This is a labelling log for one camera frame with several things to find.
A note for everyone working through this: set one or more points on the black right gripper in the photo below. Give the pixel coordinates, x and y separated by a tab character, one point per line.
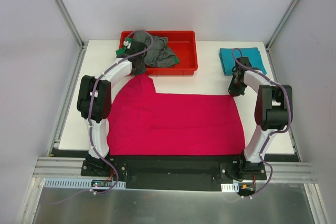
235	87

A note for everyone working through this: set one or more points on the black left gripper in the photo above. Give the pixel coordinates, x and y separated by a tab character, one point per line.
139	66

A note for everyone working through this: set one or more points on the magenta t shirt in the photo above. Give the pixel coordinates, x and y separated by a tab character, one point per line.
145	122

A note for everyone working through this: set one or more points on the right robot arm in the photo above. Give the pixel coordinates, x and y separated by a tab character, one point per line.
273	111

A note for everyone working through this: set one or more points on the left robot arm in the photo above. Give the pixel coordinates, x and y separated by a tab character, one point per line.
94	100

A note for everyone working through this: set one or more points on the green t shirt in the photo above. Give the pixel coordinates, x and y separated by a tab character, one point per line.
124	47

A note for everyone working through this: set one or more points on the grey t shirt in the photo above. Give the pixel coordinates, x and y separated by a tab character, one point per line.
160	55

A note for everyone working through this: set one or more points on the folded teal t shirt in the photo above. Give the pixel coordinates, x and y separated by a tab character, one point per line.
228	62

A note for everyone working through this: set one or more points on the red plastic bin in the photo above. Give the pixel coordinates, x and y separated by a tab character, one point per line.
183	44

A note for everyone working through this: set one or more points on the right white cable duct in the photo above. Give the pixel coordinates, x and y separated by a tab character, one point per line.
230	188

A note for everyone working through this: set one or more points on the white cable duct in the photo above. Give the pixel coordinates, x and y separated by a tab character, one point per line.
77	183
230	188

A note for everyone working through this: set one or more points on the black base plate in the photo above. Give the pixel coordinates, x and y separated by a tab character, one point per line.
188	173

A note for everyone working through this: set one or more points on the left aluminium frame post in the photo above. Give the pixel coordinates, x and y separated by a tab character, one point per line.
70	23

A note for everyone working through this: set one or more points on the aluminium frame post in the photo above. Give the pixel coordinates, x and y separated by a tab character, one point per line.
70	23
285	17

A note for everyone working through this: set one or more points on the right aluminium frame post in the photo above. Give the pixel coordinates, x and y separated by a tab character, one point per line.
285	17

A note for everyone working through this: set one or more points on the left white cable duct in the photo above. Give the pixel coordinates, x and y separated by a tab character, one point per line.
77	183

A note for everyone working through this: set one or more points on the aluminium front rail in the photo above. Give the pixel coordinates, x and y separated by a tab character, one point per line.
283	172

